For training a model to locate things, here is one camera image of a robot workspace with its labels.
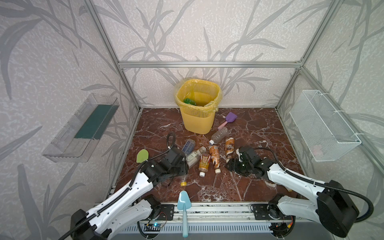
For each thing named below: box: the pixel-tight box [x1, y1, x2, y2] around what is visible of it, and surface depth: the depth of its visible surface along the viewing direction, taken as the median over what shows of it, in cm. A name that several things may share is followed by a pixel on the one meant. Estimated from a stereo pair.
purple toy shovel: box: [217, 112, 238, 131], surface depth 115 cm
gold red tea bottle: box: [198, 153, 211, 178], surface depth 87 cm
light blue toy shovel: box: [177, 190, 192, 238], surface depth 78 cm
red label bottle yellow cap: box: [180, 175, 187, 187], surface depth 74 cm
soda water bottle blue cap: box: [181, 138, 196, 156], surface depth 95 cm
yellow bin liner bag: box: [174, 77, 224, 113], surface depth 98 cm
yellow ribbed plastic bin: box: [175, 79, 222, 135], surface depth 97 cm
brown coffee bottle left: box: [209, 139, 221, 174], surface depth 91 cm
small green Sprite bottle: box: [183, 98, 197, 106], surface depth 101 cm
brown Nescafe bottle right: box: [225, 137, 235, 163], surface depth 95 cm
